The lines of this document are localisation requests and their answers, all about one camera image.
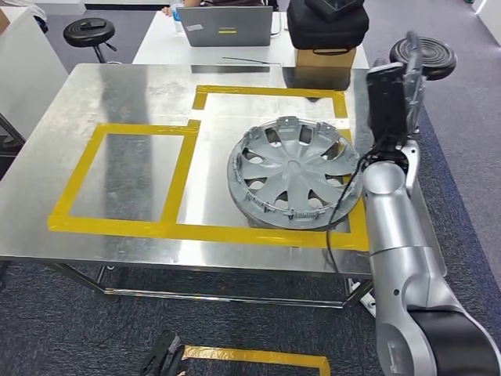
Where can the grey plastic wheel hubcap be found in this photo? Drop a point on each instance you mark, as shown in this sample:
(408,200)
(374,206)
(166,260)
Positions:
(293,171)

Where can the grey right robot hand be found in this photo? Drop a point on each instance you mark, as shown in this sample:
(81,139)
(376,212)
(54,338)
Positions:
(385,104)

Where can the large yellow tape frame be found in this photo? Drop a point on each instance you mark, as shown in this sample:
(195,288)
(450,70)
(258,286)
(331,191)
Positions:
(265,91)

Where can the black tray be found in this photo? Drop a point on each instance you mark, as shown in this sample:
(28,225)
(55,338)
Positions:
(334,6)

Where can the thin black stick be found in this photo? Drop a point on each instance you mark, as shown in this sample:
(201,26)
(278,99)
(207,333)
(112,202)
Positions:
(250,60)

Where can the black carry bag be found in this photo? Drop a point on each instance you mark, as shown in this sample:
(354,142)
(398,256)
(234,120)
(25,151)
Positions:
(324,31)

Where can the grey laptop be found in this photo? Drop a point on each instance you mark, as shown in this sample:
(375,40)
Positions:
(222,26)

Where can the white power strip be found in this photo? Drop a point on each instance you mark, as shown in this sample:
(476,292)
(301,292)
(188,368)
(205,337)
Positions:
(370,306)

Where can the black round stool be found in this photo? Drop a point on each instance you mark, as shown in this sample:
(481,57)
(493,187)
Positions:
(87,32)
(438,57)

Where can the clear water bottle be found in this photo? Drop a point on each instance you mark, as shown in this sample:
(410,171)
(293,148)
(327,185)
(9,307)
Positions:
(176,20)

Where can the white desk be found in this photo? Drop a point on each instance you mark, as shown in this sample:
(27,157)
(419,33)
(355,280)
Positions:
(160,52)
(27,83)

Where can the yellow floor tape frame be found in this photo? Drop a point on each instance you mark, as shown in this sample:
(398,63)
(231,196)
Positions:
(254,357)

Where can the steel workbench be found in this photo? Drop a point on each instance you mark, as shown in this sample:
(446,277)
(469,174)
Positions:
(117,98)

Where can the black robot left foot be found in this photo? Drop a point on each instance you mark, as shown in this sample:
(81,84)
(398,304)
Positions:
(160,355)

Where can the person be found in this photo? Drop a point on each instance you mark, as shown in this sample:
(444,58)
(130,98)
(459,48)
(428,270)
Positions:
(168,10)
(39,23)

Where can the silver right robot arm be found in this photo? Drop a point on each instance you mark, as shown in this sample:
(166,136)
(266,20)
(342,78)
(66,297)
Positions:
(395,233)

